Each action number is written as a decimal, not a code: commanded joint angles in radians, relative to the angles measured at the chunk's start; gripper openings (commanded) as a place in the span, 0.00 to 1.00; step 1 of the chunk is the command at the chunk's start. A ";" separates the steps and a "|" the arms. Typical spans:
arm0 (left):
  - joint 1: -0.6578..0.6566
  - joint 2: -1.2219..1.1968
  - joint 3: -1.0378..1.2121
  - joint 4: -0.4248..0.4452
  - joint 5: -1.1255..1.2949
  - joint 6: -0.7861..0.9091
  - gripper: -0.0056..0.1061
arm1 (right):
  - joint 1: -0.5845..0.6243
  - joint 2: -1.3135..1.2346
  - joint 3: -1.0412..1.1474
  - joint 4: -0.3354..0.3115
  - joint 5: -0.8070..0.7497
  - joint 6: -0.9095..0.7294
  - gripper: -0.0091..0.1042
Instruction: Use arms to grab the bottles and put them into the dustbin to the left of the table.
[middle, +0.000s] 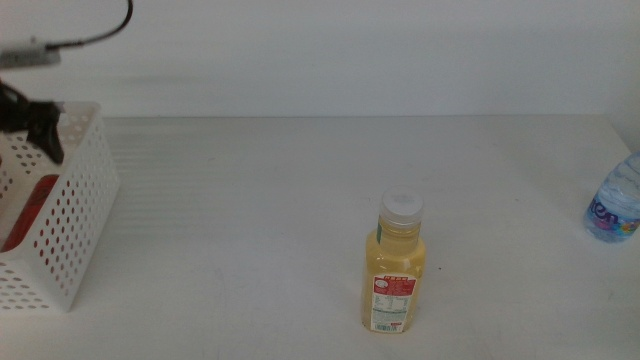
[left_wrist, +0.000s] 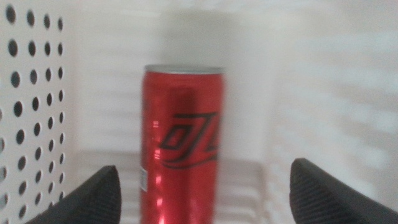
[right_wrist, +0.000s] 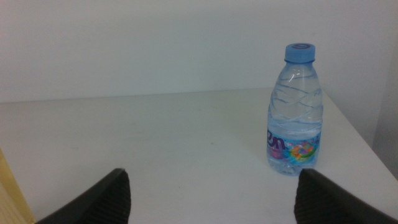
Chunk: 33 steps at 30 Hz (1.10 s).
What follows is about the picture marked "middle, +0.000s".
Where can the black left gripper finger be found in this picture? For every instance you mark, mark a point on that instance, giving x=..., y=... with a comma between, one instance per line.
x=45, y=130

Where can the yellow juice bottle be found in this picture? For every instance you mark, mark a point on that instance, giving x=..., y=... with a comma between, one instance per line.
x=392, y=270

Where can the clear water bottle blue cap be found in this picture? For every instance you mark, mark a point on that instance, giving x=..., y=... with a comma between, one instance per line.
x=617, y=200

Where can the white perforated plastic basket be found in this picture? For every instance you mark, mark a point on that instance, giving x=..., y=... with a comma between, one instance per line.
x=75, y=210

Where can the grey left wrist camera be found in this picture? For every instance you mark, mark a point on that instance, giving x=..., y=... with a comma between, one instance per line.
x=27, y=56

